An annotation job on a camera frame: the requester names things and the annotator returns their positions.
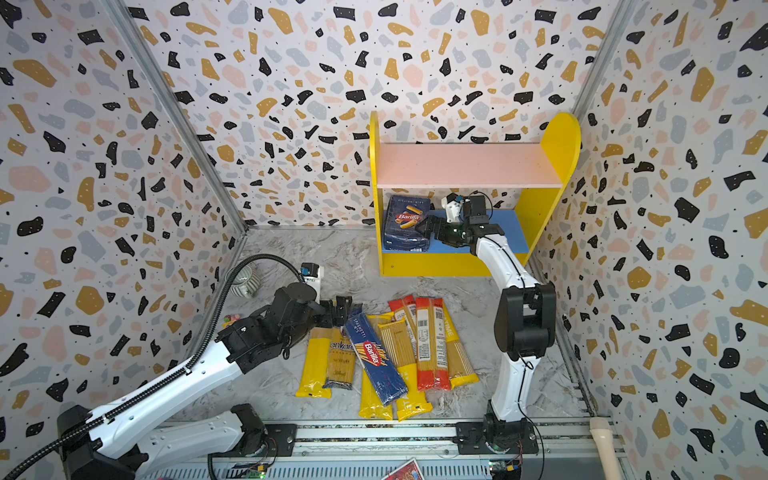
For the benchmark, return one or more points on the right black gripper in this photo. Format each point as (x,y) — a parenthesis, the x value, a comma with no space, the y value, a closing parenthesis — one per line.
(438,228)

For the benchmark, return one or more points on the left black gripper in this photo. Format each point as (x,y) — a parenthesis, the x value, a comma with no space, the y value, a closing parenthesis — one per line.
(343,309)

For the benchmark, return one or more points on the blue Barilla rigatoni box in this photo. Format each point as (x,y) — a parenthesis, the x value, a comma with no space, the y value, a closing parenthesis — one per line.
(403,214)

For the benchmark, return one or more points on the yellow pastatime spaghetti bag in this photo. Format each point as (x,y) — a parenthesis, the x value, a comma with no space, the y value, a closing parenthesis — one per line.
(397,343)
(460,370)

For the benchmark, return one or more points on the blue Barilla spaghetti box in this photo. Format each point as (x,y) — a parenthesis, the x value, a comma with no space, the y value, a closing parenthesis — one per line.
(382,373)

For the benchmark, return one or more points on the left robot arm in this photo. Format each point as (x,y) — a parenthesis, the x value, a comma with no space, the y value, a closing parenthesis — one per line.
(125,439)

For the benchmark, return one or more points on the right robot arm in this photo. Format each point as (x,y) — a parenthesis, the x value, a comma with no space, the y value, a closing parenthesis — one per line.
(524,325)

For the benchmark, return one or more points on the dark blue Ankara spaghetti bag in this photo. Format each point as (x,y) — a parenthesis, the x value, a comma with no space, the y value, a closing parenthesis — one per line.
(342,359)

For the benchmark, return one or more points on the red spaghetti bag with barcode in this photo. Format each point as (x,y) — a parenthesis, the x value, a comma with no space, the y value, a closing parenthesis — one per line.
(405,309)

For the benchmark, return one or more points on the white ribbed ceramic cup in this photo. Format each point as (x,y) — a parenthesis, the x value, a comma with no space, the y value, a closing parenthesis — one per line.
(246,283)

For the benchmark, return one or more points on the small pink yellow toy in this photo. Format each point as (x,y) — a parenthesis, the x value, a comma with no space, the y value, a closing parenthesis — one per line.
(230,319)

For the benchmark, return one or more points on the red printed card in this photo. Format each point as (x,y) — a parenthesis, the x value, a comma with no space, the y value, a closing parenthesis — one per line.
(410,470)

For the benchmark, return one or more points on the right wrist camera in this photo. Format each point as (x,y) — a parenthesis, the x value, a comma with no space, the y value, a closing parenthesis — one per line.
(452,205)

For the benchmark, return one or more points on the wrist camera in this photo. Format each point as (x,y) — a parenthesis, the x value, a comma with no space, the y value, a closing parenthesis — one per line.
(313,274)
(452,205)

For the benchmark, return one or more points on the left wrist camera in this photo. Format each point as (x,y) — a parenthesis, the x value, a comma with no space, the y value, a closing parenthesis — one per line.
(313,274)

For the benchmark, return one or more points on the beige recorder flute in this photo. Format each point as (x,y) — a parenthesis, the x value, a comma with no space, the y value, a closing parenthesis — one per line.
(603,436)

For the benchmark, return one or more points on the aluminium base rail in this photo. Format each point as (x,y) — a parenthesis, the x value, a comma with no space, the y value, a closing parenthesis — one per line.
(552,448)

